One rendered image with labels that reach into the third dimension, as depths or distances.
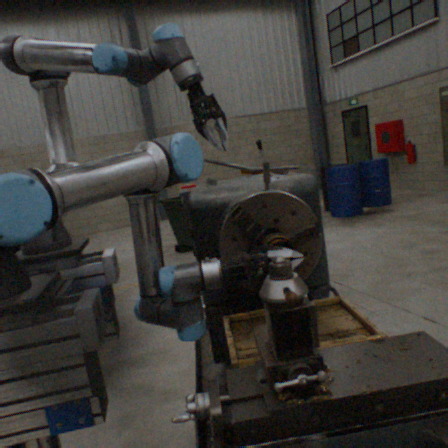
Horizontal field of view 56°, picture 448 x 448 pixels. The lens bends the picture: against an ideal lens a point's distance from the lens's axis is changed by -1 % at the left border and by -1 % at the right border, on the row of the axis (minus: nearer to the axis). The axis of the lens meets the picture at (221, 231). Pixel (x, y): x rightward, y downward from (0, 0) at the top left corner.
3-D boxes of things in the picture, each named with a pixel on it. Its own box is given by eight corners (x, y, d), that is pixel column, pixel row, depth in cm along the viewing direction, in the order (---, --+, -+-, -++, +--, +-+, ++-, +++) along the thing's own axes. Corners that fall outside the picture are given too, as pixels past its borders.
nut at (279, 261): (267, 275, 70) (264, 255, 70) (290, 271, 71) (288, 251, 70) (271, 281, 66) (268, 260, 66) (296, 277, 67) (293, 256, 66)
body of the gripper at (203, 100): (198, 126, 111) (177, 84, 109) (198, 128, 120) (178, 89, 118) (224, 112, 111) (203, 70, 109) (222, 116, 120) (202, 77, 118)
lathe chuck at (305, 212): (219, 288, 137) (215, 191, 132) (314, 282, 139) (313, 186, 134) (221, 296, 128) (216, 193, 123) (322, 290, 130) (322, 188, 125)
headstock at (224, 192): (196, 266, 203) (182, 185, 197) (293, 249, 205) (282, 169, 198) (198, 307, 145) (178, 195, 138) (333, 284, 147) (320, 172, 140)
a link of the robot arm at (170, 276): (164, 295, 109) (158, 263, 108) (206, 288, 109) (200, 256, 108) (162, 305, 101) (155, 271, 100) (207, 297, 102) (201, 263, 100)
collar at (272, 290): (256, 290, 73) (254, 274, 72) (301, 283, 73) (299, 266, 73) (264, 306, 65) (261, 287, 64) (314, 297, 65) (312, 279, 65)
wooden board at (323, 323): (224, 328, 123) (222, 315, 123) (344, 307, 125) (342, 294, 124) (234, 380, 94) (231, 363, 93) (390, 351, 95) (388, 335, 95)
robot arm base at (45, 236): (15, 258, 122) (7, 225, 121) (29, 248, 137) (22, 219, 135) (68, 248, 125) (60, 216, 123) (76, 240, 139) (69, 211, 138)
